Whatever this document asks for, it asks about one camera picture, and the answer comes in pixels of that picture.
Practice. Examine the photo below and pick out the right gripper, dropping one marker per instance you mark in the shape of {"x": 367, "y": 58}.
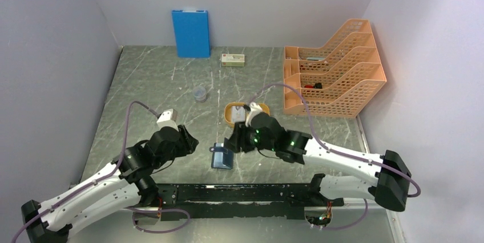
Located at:
{"x": 237, "y": 140}

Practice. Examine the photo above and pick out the small clear plastic cup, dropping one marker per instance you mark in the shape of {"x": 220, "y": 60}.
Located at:
{"x": 200, "y": 94}

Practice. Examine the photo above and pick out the white VIP credit card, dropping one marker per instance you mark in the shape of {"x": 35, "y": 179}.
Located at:
{"x": 238, "y": 114}

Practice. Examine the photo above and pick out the orange oval tray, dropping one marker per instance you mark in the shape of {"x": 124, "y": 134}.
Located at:
{"x": 227, "y": 111}

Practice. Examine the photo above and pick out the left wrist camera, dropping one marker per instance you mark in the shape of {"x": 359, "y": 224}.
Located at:
{"x": 168, "y": 118}

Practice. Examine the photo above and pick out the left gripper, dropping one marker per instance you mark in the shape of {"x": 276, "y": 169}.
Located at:
{"x": 188, "y": 143}

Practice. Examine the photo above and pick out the small red white box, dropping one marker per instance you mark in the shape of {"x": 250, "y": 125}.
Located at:
{"x": 232, "y": 60}

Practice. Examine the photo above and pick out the orange mesh file rack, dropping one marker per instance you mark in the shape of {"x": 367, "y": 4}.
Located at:
{"x": 348, "y": 66}

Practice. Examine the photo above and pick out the red black item in rack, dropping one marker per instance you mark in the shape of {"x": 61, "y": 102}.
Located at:
{"x": 317, "y": 85}

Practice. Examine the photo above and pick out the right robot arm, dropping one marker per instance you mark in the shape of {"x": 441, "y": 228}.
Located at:
{"x": 381, "y": 178}

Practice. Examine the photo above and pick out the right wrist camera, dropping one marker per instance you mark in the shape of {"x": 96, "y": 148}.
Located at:
{"x": 252, "y": 109}

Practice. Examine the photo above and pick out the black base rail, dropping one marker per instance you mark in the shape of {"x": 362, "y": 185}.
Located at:
{"x": 239, "y": 200}

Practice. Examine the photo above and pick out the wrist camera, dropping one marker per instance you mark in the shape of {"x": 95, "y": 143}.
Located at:
{"x": 168, "y": 118}
{"x": 252, "y": 109}

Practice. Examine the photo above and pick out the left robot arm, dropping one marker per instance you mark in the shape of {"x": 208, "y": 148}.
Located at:
{"x": 124, "y": 182}

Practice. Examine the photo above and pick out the blue card holder wallet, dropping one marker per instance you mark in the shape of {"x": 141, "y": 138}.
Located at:
{"x": 222, "y": 158}

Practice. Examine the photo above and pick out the blue folder box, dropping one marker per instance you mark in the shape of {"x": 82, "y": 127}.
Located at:
{"x": 191, "y": 29}

